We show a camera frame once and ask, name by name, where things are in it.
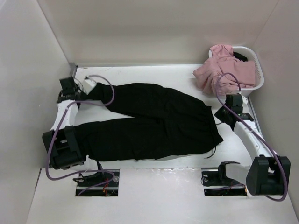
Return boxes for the black trousers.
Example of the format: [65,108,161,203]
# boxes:
[75,83,223,161]

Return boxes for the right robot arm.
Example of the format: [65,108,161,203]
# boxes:
[215,94,291,202]

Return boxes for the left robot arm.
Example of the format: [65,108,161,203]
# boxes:
[42,77,105,186]

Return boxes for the pink trousers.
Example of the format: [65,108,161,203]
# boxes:
[193,44,256,96]

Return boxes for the white laundry basket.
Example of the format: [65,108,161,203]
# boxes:
[208,44,264,97]

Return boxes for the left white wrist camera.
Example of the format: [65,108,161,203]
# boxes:
[81,77,97,95]

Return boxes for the aluminium table frame rail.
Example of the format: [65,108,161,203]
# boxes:
[42,68,81,170]

